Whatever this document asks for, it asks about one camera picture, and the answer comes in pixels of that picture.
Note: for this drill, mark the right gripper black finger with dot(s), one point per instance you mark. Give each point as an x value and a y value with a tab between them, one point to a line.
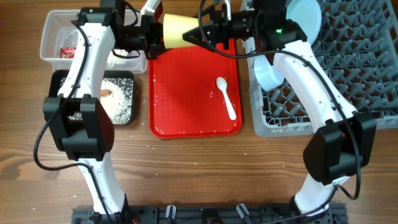
216	16
212	33

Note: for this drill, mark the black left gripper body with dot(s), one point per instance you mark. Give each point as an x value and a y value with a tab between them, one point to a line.
140	37

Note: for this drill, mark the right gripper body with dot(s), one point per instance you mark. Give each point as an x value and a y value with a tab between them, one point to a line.
241	26

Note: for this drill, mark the yellow plastic cup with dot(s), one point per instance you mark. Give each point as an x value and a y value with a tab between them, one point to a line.
174	27

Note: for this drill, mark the white plastic spoon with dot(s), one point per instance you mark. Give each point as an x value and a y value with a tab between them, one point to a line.
222	86

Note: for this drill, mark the light blue small bowl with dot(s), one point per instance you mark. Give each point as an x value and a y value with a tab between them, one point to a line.
268	77

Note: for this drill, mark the light blue plate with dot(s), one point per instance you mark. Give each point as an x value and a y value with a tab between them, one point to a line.
307	14

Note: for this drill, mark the orange carrot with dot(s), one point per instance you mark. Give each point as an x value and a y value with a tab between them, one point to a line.
105	93

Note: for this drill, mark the white rice pile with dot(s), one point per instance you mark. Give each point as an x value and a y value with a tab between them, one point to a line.
118	99

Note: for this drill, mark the red snack wrapper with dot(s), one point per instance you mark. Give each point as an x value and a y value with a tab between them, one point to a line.
67	52

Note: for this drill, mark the white tissue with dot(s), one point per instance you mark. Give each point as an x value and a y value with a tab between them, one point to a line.
119	57

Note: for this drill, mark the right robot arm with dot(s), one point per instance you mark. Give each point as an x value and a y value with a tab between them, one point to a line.
343	138

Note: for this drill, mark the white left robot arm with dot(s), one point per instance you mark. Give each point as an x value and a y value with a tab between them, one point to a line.
79	124

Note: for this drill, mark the clear plastic waste bin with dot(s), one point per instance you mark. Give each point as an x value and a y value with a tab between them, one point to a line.
59	33

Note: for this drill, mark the grey dishwasher rack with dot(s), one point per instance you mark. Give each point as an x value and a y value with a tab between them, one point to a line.
357	48

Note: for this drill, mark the black plastic tray bin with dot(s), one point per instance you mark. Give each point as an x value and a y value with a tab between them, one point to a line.
124	99

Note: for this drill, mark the red serving tray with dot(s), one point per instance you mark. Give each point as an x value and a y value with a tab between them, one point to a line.
184	100

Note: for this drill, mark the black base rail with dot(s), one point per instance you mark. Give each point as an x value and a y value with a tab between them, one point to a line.
336	213

